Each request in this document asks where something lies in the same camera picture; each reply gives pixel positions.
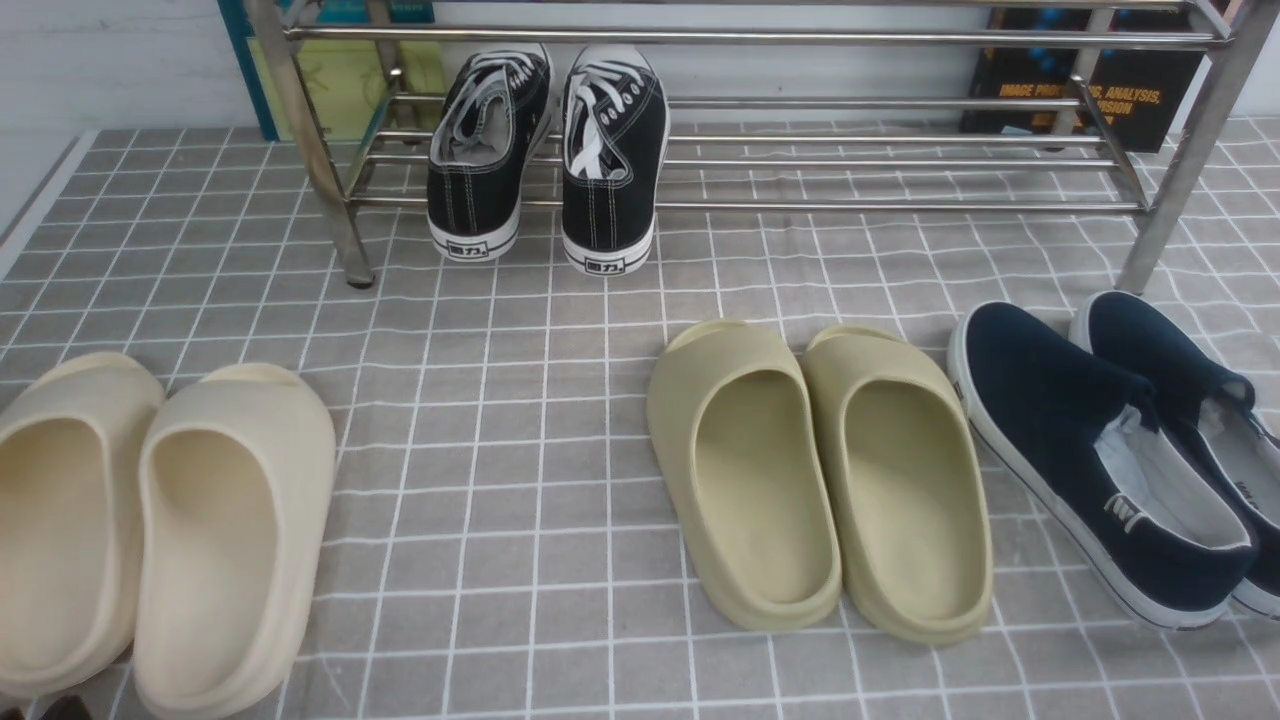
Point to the left cream foam slide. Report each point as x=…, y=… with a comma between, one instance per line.
x=71, y=528

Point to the right cream foam slide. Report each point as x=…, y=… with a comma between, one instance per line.
x=236, y=477

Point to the black image processing book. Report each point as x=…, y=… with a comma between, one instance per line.
x=1139, y=92

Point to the left olive green slide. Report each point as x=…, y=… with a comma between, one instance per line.
x=730, y=420

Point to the olive green slide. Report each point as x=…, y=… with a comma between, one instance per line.
x=904, y=485
x=730, y=420

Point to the grey checked table cloth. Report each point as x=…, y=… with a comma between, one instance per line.
x=500, y=543

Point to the teal and yellow book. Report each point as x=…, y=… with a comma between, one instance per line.
x=343, y=77

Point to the right black canvas sneaker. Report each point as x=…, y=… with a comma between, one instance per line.
x=615, y=138

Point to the black canvas sneaker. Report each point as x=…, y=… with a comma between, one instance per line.
x=496, y=114
x=615, y=138

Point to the silver metal shoe rack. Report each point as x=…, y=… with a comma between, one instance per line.
x=1080, y=140

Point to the left black canvas sneaker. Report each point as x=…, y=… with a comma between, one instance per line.
x=496, y=114

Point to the cream foam slide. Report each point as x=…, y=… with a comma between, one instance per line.
x=236, y=477
x=71, y=528

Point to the right olive green slide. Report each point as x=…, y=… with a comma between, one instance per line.
x=904, y=485

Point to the navy slip-on shoe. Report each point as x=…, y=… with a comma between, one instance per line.
x=1082, y=434
x=1207, y=410

